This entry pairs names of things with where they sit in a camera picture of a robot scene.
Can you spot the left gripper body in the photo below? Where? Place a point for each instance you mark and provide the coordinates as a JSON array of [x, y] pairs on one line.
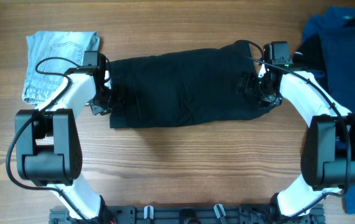
[[102, 104]]

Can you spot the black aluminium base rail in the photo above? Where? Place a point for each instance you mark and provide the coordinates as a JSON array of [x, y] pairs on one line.
[[242, 214]]

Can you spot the black shorts garment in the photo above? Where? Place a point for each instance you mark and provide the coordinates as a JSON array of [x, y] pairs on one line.
[[187, 88]]

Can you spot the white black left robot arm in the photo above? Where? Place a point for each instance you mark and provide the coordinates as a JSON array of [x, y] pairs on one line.
[[48, 150]]

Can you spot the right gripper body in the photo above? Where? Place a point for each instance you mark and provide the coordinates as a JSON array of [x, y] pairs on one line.
[[255, 86]]

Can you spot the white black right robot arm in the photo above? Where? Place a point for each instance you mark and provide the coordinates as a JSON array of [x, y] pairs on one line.
[[328, 157]]

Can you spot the dark blue polo shirt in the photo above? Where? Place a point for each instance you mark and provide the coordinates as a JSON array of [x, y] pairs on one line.
[[338, 49]]

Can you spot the folded light blue jeans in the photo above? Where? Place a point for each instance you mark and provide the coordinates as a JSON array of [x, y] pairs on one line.
[[51, 52]]

